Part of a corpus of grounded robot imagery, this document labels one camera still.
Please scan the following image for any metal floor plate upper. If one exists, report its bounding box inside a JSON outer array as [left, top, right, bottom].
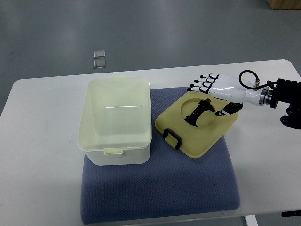
[[94, 50, 106, 59]]

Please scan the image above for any white storage box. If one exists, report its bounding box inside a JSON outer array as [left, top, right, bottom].
[[77, 77, 152, 166]]

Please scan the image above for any yellow box lid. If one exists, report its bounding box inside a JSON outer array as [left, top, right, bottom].
[[155, 92, 238, 158]]

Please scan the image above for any metal floor plate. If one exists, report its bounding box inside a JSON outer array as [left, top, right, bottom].
[[94, 50, 106, 59], [93, 59, 106, 69]]

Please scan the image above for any cardboard box corner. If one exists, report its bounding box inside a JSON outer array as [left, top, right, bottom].
[[266, 0, 301, 10]]

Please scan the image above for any black cable loop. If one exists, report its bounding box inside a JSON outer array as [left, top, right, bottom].
[[239, 70, 278, 90]]

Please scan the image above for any blue grey cushion mat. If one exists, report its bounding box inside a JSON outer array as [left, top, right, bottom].
[[80, 86, 241, 225]]

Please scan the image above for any black object table edge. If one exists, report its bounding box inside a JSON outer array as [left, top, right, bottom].
[[281, 210, 301, 217]]

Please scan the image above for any white table leg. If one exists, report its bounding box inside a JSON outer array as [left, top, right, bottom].
[[244, 215, 258, 226]]

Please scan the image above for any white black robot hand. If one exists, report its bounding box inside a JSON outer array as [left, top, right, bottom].
[[187, 73, 269, 116]]

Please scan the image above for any metal floor plate lower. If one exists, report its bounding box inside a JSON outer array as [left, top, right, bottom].
[[93, 59, 106, 69]]

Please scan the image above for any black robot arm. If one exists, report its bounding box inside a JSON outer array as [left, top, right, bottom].
[[267, 78, 301, 129]]

